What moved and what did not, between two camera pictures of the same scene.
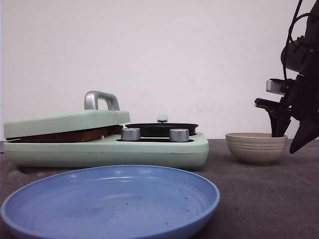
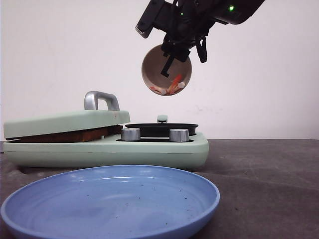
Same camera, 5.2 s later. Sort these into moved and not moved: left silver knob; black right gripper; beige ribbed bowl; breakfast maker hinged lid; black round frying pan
Moved: beige ribbed bowl; black right gripper
Not moved: breakfast maker hinged lid; black round frying pan; left silver knob
